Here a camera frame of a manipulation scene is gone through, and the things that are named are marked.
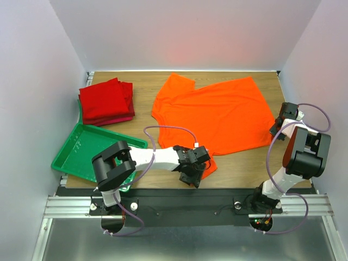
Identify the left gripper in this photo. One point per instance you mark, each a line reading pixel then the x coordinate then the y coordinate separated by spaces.
pixel 195 180

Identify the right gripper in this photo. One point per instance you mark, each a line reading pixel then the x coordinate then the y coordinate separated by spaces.
pixel 278 131

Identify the orange t shirt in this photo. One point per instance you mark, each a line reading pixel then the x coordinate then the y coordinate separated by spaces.
pixel 226 117

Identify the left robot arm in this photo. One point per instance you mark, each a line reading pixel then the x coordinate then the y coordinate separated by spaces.
pixel 116 163

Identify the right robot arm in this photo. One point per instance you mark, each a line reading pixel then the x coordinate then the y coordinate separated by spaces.
pixel 305 156

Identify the folded dark red t shirt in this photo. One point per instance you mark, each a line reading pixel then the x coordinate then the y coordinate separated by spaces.
pixel 119 119

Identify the green plastic tray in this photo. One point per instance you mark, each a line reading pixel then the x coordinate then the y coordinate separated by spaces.
pixel 85 142

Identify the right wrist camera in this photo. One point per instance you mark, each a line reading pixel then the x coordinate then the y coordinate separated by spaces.
pixel 299 115

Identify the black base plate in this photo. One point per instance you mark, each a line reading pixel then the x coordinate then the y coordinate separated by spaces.
pixel 167 208

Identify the aluminium frame rail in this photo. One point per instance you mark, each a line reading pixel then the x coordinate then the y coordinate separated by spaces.
pixel 300 232

